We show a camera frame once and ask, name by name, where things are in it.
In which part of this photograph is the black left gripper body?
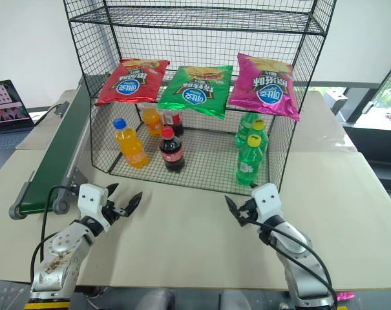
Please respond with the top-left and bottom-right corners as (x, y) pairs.
(101, 199), (129, 227)

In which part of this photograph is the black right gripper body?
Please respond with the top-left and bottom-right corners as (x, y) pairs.
(238, 198), (260, 226)

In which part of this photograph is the green conveyor belt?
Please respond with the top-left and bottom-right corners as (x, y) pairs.
(8, 76), (96, 221)

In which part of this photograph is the green soda bottle yellow cap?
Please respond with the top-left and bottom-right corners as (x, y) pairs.
(235, 134), (264, 187)
(250, 119), (269, 156)

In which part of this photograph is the orange soda bottle blue cap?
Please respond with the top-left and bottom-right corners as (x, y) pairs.
(113, 118), (150, 169)

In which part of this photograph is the cola bottle red cap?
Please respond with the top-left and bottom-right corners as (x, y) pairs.
(158, 126), (185, 174)

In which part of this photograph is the cola bottle red label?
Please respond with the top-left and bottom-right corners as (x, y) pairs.
(163, 110), (185, 137)

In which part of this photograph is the magenta potato chips bag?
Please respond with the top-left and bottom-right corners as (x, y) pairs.
(227, 52), (301, 122)

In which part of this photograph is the red potato chips bag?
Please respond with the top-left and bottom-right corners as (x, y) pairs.
(94, 58), (171, 107)

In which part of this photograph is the green potato chips bag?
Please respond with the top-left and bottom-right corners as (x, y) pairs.
(157, 65), (234, 120)

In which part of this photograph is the open laptop computer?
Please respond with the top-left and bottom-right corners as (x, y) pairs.
(0, 79), (38, 171)

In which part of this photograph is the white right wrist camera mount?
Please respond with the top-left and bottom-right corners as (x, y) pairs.
(250, 183), (282, 224)

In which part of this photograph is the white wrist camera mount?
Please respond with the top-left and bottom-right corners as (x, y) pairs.
(77, 183), (108, 225)
(250, 183), (282, 224)

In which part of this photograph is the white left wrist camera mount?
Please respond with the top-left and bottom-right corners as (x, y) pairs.
(77, 183), (108, 225)

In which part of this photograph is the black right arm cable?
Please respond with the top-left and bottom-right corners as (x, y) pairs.
(246, 218), (339, 307)

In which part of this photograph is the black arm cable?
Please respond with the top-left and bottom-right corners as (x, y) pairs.
(246, 218), (339, 307)
(30, 184), (81, 285)

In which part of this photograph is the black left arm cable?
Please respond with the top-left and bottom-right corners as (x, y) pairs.
(30, 184), (81, 285)

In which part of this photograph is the thin laptop cable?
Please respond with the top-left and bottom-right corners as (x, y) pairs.
(29, 102), (61, 127)

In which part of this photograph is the black wire mesh rack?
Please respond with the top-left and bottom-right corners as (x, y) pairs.
(62, 0), (337, 197)

